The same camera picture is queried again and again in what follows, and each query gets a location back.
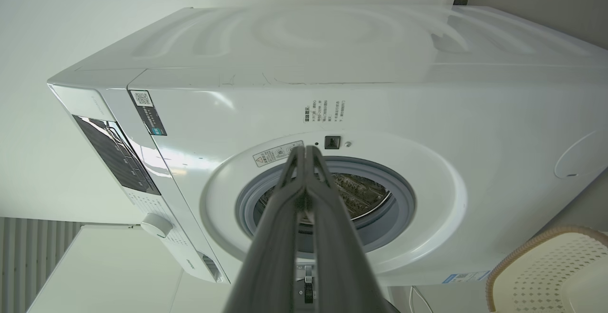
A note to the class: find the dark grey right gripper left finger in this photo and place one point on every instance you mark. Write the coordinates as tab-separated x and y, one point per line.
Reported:
270	256

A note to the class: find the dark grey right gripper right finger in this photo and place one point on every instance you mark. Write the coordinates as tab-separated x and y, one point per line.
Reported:
342	265

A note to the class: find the silver metal door hinge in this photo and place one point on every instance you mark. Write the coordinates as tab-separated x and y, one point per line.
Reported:
308	284

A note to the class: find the steel washer drum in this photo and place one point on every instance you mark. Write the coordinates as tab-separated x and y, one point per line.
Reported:
365	194

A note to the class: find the white washing machine dial knob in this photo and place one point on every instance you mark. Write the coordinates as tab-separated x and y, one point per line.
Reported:
156	225

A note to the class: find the black glossy control display panel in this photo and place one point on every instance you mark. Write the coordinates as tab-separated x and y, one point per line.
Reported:
118	156

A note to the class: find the cream perforated laundry basket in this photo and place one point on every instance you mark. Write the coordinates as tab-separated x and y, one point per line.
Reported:
546	275

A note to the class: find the grey warning sticker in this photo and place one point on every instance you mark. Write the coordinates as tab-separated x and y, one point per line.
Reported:
275	155

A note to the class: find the black door latch socket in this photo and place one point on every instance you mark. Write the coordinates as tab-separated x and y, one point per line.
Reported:
332	142

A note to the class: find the blue energy label sticker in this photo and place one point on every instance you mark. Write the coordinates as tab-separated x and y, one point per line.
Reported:
465	277

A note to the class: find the white cabinet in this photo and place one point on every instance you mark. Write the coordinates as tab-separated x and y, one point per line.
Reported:
109	275

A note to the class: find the white front-load washing machine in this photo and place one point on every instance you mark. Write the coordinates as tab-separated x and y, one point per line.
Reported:
380	90

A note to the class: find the dark QR code sticker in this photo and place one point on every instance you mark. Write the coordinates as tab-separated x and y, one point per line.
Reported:
149	116

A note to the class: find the grey slatted panel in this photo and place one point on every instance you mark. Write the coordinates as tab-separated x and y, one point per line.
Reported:
28	265

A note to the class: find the round white filter cover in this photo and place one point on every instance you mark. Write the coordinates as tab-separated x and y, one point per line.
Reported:
589	156

